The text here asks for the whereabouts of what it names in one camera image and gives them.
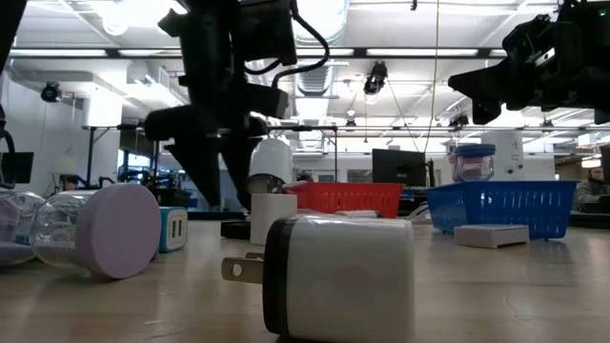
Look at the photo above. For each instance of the black background rig frame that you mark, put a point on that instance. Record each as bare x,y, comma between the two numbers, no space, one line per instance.
336,152

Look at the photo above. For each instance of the teal two-port wall charger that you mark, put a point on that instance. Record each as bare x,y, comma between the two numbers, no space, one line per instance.
172,228

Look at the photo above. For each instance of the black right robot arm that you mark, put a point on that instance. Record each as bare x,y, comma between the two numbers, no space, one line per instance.
586,12

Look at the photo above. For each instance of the white charger with black face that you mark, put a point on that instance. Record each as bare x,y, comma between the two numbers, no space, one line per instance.
343,281

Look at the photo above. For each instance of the white USB wall charger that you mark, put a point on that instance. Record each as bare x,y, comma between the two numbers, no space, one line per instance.
272,214

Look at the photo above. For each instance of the white spot lamp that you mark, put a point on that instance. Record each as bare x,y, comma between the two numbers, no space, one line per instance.
276,159

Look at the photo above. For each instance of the red plastic basket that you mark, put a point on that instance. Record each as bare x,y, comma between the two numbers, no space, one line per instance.
348,197

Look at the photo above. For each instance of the black overhead light bar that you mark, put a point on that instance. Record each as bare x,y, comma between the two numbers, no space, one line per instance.
359,52

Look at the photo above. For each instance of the silver ceiling air duct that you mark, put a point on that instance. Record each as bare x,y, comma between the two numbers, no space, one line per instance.
333,19

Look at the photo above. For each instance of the black computer monitor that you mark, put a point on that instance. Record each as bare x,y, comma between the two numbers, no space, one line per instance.
24,167
398,167

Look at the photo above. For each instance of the white digital clock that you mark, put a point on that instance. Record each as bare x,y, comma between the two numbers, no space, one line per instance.
491,236

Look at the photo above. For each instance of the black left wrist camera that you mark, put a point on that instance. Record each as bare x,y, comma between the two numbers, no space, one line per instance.
269,101

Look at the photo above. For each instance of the small silver white charger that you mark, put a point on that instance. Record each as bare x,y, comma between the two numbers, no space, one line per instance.
357,214

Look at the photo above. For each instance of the black overhead camera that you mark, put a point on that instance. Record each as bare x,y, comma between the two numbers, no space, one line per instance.
376,76

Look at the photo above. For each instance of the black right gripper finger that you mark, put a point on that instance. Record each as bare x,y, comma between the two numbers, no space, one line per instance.
481,78
486,105

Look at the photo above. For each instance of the black aluminium table frame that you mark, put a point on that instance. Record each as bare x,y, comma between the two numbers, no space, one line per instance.
591,221

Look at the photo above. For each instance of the blue plastic basket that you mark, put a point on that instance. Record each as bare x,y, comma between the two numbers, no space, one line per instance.
505,205

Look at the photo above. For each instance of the black digital clock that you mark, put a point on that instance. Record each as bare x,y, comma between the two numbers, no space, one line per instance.
236,230

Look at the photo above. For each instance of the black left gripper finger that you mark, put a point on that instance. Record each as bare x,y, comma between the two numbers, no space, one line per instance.
205,162
238,162

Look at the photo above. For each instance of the purple sand timer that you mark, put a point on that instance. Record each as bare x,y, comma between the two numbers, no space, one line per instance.
119,231

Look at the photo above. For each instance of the white cylindrical appliance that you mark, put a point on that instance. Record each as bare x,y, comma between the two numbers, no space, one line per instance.
507,143

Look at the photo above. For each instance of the clear jars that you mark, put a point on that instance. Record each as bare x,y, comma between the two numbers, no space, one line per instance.
474,151

